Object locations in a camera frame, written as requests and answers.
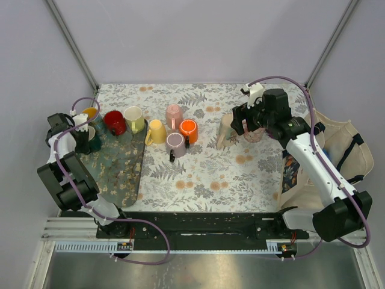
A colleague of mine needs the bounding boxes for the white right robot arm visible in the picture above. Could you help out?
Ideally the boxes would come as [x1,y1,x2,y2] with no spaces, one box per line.
[231,87,372,242]

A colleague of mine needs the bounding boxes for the green floral tray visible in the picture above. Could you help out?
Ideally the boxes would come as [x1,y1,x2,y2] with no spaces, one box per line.
[78,126,147,208]

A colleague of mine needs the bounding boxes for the pink floral mug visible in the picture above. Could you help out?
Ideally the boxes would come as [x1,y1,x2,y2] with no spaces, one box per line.
[243,128,265,143]

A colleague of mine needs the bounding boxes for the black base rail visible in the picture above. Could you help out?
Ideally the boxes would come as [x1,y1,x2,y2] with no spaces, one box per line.
[96,212,310,240]

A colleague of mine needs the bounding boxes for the yellow mug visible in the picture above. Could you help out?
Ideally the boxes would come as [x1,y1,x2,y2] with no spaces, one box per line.
[145,119,167,146]

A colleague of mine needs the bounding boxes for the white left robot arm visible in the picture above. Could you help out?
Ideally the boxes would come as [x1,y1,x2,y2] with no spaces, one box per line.
[37,113,131,238]

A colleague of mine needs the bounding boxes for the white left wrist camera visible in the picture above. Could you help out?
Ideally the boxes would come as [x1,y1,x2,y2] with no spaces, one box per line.
[70,110,88,132]

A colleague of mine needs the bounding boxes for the white cable duct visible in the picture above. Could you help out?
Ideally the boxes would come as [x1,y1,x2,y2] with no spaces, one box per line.
[55,241,134,253]

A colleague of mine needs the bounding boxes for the cream canvas tote bag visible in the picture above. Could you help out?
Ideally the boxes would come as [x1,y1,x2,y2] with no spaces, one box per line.
[275,110,374,209]

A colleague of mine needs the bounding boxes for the light pink ribbed mug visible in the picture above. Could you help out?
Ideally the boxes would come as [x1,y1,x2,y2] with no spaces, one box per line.
[165,104,183,130]

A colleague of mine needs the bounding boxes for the red mug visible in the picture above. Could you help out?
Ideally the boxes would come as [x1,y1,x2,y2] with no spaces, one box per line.
[103,110,126,136]

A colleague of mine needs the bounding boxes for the lilac mug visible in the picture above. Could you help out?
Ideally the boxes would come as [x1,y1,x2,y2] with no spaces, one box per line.
[166,132,187,163]

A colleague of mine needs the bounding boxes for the orange mug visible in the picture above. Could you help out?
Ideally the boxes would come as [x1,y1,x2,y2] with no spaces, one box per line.
[179,119,199,148]

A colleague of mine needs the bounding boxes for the blue floral mug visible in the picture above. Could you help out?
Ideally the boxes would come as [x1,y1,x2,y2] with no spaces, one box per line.
[82,107,105,134]

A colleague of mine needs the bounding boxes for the light green faceted mug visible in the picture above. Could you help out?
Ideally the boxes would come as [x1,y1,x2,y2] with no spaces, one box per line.
[123,106,145,134]

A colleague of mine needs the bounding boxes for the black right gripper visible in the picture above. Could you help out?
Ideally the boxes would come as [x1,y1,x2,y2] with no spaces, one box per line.
[230,94,274,136]

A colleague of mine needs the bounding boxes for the blue packet inside bag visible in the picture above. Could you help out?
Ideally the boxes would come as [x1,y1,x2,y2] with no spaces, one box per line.
[322,149,330,160]

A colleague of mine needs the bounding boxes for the dark teal mug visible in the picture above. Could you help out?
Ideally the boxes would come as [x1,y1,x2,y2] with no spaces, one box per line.
[88,126,102,153]

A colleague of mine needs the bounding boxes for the cream floral mug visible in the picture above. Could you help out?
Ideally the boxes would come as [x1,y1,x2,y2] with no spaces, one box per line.
[216,113,238,150]

